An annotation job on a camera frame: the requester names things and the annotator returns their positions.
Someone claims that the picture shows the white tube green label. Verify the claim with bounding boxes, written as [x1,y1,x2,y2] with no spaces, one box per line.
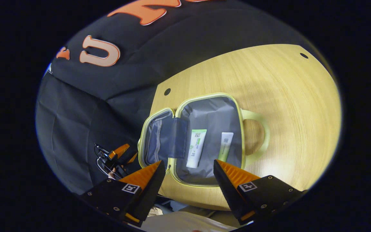
[185,129,208,169]

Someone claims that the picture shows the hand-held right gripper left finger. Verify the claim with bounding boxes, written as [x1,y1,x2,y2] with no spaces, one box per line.
[79,160,166,228]

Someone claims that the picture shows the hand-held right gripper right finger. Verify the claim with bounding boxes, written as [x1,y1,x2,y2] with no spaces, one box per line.
[213,159,308,226]

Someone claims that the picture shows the person's light clothing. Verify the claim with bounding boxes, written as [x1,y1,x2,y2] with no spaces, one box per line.
[131,206,237,232]

